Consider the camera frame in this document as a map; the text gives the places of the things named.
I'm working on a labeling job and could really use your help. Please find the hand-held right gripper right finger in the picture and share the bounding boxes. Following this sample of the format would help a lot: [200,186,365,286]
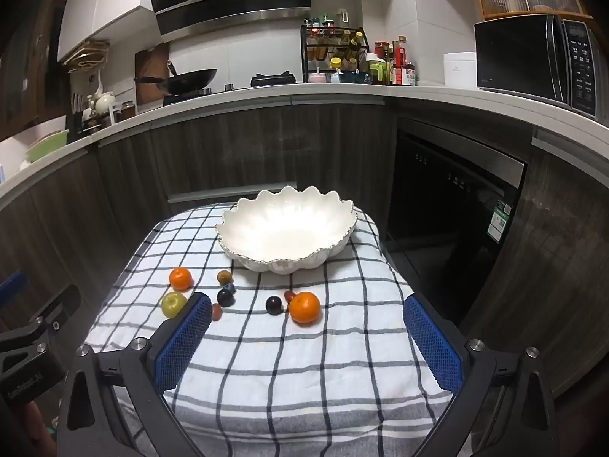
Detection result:
[402,292,560,457]

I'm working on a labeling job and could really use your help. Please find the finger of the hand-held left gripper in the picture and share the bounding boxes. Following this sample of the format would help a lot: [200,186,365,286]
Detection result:
[26,284,81,336]
[0,270,27,302]

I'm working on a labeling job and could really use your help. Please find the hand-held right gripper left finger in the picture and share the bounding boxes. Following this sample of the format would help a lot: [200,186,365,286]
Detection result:
[57,292,212,457]

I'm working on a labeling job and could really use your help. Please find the green round plum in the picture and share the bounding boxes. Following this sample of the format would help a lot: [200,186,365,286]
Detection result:
[161,292,188,319]

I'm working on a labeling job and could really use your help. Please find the small orange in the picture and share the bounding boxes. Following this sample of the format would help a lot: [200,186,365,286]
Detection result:
[169,267,193,291]

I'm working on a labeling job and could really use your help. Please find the large orange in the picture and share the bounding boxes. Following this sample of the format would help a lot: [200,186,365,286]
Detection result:
[289,291,322,327]

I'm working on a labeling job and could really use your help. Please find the white scalloped ceramic bowl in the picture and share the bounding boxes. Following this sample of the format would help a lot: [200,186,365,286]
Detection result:
[215,185,359,275]

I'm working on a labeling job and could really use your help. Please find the white black checkered cloth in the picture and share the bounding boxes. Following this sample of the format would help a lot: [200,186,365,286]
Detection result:
[83,202,458,457]

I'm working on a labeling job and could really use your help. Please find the black built-in dishwasher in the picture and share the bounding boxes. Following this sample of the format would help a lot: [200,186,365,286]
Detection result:
[385,117,529,324]

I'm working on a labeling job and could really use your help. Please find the green basin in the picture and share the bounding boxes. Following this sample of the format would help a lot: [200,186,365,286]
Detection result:
[25,129,68,163]

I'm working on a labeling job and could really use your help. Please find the green label sticker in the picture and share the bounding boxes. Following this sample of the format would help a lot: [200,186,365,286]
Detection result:
[488,202,512,243]

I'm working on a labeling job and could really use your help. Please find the dark utensil holder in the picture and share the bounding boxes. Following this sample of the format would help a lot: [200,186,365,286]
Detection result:
[67,95,103,141]

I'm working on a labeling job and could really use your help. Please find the dark wood base cabinets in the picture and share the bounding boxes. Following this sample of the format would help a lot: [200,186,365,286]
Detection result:
[0,90,609,401]

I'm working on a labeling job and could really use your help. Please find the black wok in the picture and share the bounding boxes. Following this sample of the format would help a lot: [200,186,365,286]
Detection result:
[133,59,218,97]

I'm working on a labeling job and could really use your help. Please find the wooden cutting board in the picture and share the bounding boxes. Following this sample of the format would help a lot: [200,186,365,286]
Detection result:
[134,43,171,89]

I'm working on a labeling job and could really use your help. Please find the black burner grate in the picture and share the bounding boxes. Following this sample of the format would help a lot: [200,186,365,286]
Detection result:
[250,71,297,88]

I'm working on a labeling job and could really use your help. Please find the white round container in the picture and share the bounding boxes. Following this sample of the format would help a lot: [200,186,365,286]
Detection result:
[443,52,477,89]

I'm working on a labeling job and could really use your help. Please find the black microwave oven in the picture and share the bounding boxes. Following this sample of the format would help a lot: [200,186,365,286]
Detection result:
[473,14,603,120]

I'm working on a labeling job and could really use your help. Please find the golden wall rack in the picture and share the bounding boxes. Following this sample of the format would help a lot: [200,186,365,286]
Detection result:
[64,40,111,74]

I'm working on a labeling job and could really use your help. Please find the white wall cabinets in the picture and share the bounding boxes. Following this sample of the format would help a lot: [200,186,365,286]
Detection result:
[57,0,158,62]

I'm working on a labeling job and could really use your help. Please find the black wire spice rack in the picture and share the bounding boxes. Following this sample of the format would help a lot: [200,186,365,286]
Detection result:
[301,24,369,79]

